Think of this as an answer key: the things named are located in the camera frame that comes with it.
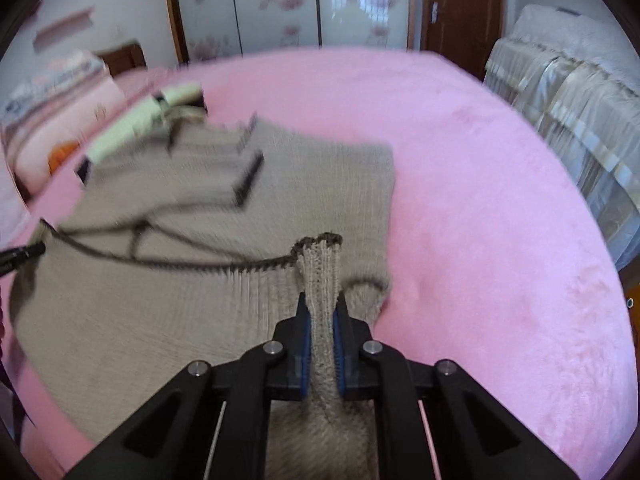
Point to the pink wall shelf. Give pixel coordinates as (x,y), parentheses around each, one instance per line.
(62,27)

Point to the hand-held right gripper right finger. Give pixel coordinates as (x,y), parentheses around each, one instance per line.
(341,345)

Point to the wardrobe with floral sliding doors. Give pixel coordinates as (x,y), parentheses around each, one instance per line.
(300,5)

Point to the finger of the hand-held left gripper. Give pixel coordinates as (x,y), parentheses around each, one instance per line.
(22,255)

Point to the wooden drawer cabinet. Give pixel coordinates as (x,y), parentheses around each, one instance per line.
(629,305)

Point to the grey knit cardigan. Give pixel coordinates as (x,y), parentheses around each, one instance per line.
(200,270)

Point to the bed with pink sheet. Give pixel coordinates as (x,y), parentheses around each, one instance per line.
(490,210)

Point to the dark wooden headboard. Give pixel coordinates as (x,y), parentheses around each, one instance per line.
(122,59)

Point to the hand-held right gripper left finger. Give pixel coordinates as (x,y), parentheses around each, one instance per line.
(302,345)

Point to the brown wooden door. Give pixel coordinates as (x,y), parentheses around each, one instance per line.
(465,15)

